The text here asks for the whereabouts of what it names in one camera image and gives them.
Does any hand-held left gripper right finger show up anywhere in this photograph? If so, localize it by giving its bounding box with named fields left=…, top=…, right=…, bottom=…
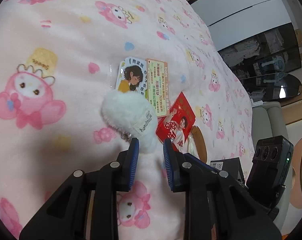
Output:
left=163, top=138, right=283, bottom=240

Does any cartoon girl sticker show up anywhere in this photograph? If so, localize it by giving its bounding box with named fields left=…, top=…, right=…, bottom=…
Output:
left=115, top=56, right=149, bottom=97

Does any white plush keychain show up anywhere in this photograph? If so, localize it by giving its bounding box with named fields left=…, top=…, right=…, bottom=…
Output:
left=100, top=92, right=158, bottom=155

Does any pink cartoon printed blanket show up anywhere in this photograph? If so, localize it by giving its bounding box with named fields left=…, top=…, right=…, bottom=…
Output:
left=0, top=0, right=254, bottom=240

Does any dark open wardrobe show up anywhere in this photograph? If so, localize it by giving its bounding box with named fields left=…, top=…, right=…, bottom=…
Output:
left=217, top=22, right=302, bottom=80

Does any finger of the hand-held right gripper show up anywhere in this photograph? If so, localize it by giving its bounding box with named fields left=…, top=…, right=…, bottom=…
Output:
left=185, top=153, right=220, bottom=173

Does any wooden comb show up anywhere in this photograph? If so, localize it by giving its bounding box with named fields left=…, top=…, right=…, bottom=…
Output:
left=185, top=126, right=208, bottom=162

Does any black storage box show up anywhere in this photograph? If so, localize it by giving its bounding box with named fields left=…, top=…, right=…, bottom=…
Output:
left=210, top=157, right=249, bottom=188

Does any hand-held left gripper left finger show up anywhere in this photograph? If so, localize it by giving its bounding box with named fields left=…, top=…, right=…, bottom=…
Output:
left=19, top=137, right=140, bottom=240

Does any red photo card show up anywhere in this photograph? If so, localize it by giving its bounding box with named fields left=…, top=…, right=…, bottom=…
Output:
left=156, top=92, right=196, bottom=153

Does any white wardrobe door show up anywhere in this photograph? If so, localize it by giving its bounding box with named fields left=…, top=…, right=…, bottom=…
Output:
left=190, top=0, right=291, bottom=53

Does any blue white plastic stool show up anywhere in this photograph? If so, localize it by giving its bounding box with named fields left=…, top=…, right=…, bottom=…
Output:
left=260, top=56, right=285, bottom=70

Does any yellow orange paper card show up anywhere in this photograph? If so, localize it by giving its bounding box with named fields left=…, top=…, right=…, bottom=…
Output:
left=143, top=58, right=170, bottom=118

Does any grey green padded headboard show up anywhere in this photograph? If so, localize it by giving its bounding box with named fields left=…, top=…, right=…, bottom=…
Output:
left=252, top=101, right=291, bottom=160

